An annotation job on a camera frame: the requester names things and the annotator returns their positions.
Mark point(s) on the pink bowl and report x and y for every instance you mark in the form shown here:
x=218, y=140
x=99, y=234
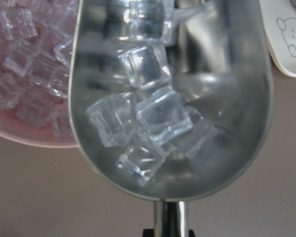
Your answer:
x=27, y=133

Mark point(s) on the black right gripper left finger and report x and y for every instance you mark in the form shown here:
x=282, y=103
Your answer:
x=148, y=233

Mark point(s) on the silver metal ice scoop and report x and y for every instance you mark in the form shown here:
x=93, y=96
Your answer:
x=219, y=63

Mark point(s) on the clear plastic ice cubes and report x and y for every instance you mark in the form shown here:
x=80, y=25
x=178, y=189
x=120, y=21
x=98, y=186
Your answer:
x=32, y=66

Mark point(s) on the cream rabbit serving tray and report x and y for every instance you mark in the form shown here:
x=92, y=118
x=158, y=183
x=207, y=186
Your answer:
x=279, y=21

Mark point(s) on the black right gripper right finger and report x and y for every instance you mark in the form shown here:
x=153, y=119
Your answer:
x=191, y=233

